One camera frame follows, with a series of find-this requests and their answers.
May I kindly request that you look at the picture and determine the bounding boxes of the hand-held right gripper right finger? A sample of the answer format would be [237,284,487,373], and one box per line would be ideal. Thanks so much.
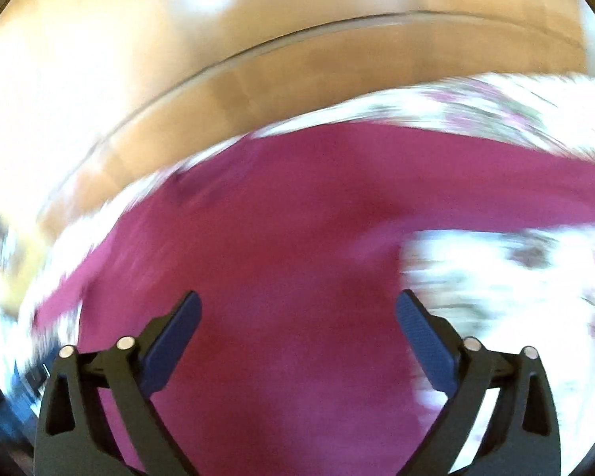
[395,288,562,476]

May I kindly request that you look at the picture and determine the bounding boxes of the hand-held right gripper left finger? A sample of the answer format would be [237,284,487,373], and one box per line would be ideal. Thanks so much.
[32,290,202,476]

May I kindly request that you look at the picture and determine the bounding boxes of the magenta knit garment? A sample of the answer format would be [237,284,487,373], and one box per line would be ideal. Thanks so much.
[32,121,595,476]

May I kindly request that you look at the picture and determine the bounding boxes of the floral bedspread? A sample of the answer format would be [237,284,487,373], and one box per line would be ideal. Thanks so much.
[0,72,595,476]

